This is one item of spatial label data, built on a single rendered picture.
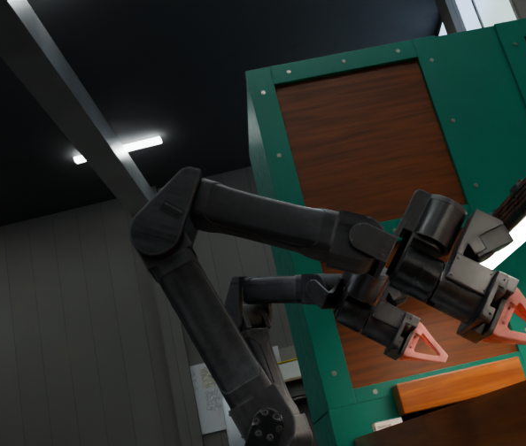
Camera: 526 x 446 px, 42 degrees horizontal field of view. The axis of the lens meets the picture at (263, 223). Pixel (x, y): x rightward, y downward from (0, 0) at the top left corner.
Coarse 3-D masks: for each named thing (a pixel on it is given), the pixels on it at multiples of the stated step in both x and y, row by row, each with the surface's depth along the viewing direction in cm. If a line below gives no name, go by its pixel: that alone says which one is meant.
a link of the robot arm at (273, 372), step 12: (252, 312) 145; (264, 312) 146; (252, 324) 144; (264, 324) 145; (252, 336) 141; (264, 336) 143; (252, 348) 141; (264, 348) 141; (264, 360) 139; (276, 360) 142; (276, 372) 139; (276, 384) 137; (288, 396) 137; (300, 420) 135; (300, 432) 133; (300, 444) 132
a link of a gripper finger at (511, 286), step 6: (510, 276) 80; (510, 282) 80; (516, 282) 80; (498, 288) 80; (504, 288) 80; (510, 288) 80; (498, 294) 80; (504, 294) 79; (510, 294) 80; (492, 300) 83; (498, 300) 84; (516, 306) 84; (516, 312) 85; (522, 318) 84; (486, 342) 84; (492, 342) 84; (498, 342) 84; (504, 342) 83; (510, 342) 83; (516, 342) 82
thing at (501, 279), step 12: (444, 276) 82; (504, 276) 80; (444, 288) 82; (456, 288) 82; (492, 288) 79; (432, 300) 83; (444, 300) 82; (456, 300) 82; (468, 300) 81; (480, 300) 81; (444, 312) 84; (456, 312) 82; (468, 312) 82; (480, 312) 79; (492, 312) 78; (468, 324) 82; (480, 324) 82
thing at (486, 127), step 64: (320, 64) 195; (384, 64) 195; (448, 64) 196; (512, 64) 195; (256, 128) 198; (320, 128) 189; (384, 128) 189; (448, 128) 188; (512, 128) 189; (320, 192) 183; (384, 192) 183; (448, 192) 183; (448, 256) 177; (512, 256) 176; (320, 320) 170; (448, 320) 171; (512, 320) 170; (320, 384) 170; (384, 384) 165
